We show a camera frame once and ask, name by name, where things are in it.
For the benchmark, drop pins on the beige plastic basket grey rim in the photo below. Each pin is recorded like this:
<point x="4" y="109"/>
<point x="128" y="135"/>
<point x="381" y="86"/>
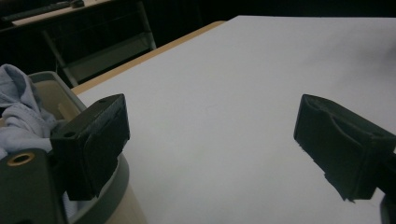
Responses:
<point x="121" y="199"/>

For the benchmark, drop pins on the white table mat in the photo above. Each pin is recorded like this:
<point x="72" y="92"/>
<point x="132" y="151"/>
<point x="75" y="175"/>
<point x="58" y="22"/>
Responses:
<point x="218" y="93"/>

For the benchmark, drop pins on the metal stand frame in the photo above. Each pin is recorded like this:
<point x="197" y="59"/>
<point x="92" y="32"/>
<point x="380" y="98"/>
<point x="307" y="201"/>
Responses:
<point x="109" y="56"/>

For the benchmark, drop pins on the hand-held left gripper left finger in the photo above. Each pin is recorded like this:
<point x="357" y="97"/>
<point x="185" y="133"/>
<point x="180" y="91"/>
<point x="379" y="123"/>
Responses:
<point x="90" y="146"/>

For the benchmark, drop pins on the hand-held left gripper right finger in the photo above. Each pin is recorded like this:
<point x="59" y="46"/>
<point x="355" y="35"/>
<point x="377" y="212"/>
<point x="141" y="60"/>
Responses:
<point x="336" y="149"/>

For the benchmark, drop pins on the light blue garment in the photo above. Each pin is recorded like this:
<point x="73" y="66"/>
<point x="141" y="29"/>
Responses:
<point x="18" y="118"/>

